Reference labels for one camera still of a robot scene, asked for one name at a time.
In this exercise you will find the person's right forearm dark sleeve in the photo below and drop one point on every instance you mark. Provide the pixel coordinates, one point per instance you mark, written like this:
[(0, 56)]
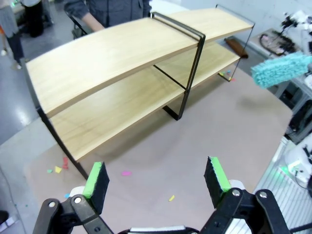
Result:
[(76, 7)]

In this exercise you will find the brown flat object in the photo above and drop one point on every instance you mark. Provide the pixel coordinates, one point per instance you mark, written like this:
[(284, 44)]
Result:
[(236, 47)]

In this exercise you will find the background person in black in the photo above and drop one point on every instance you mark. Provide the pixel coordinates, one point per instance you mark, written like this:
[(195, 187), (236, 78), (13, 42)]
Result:
[(36, 17)]

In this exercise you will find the background person in grey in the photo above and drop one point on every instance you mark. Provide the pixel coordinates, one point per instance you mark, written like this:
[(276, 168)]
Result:
[(9, 31)]

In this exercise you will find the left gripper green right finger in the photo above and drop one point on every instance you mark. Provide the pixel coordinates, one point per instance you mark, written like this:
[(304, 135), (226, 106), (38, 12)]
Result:
[(215, 182)]

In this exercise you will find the wooden shelf black metal frame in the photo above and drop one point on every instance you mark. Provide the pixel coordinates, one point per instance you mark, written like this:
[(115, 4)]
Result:
[(109, 56), (214, 22)]

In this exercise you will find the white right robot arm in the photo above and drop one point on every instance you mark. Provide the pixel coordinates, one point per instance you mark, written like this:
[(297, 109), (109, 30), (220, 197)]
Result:
[(296, 158)]

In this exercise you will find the red paper scrap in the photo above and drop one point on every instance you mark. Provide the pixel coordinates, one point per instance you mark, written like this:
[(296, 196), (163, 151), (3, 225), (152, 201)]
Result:
[(65, 162)]

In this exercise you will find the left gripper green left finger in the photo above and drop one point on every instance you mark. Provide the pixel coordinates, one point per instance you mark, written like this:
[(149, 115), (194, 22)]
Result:
[(96, 187)]

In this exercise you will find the white background device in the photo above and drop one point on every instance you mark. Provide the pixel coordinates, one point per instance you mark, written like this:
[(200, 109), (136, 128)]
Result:
[(298, 20)]

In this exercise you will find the pink paper scrap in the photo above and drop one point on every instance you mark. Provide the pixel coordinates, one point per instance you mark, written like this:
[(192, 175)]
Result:
[(126, 173)]

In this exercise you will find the person's right hand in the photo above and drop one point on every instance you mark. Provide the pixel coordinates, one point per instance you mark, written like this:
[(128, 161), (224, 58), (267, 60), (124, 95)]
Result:
[(94, 23)]

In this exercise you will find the person in dark jacket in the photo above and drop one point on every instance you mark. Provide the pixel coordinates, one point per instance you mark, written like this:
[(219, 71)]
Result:
[(117, 9)]

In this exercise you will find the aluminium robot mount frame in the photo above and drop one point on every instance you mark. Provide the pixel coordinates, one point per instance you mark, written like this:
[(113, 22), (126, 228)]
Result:
[(280, 195)]

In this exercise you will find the teal microfiber duster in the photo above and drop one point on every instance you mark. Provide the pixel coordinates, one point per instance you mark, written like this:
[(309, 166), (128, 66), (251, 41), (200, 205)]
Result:
[(278, 70)]

